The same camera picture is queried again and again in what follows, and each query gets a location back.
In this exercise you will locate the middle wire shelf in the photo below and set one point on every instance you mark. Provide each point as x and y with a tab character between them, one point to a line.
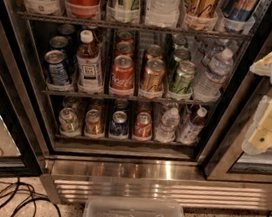
130	98

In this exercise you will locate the front blue can middle shelf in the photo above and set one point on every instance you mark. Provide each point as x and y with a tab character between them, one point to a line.
56	64

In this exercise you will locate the green white can bottom shelf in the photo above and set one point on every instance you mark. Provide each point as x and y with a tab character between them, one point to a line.
68	120

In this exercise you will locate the blue can top shelf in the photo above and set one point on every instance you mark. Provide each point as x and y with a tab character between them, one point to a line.
239	10

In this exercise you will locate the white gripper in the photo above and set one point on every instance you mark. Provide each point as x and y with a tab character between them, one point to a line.
258	139

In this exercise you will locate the steel fridge base grille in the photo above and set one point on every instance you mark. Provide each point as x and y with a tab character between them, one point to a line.
75	179

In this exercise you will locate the brown tea bottle white cap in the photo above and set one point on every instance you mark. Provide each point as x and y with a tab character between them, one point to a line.
89	63

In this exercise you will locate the front water bottle middle shelf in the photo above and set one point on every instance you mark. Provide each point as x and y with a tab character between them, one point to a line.
214	76

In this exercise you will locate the rear green can middle shelf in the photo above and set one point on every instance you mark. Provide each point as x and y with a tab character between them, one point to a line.
179	41

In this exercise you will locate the top wire shelf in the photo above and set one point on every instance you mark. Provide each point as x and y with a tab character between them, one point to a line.
129	26

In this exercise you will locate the blue can shelf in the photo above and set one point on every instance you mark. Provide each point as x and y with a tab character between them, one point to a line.
56	64
119	124
66	29
59	43
239	10

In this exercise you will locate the blue can bottom shelf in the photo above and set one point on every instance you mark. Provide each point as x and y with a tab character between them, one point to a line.
119	124

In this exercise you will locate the gold can bottom shelf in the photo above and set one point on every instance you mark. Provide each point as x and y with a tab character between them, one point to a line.
94	122

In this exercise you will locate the rear blue can middle shelf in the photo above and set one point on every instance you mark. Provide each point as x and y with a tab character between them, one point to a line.
66	29

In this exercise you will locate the rear red cola can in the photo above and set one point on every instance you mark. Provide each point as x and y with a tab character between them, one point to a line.
124	36

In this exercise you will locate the front green can middle shelf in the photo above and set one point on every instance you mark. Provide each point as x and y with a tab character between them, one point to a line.
183	77

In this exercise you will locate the front red cola can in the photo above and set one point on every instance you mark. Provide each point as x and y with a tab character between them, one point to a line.
122	73

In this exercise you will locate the orange can shelf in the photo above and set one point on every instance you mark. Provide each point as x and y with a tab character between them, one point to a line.
200	8
153	73
153	51

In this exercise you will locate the red can bottom shelf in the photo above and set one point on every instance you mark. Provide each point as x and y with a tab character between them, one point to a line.
143	125

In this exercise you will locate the orange can top shelf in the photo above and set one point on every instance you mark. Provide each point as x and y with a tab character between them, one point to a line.
200	8

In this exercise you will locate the tea bottle bottom shelf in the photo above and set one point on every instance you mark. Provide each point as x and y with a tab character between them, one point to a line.
192	122

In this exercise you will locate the water bottle bottom shelf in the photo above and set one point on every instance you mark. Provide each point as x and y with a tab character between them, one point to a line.
168	125

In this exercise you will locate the wire shelf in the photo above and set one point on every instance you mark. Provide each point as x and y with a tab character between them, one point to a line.
130	98
129	26

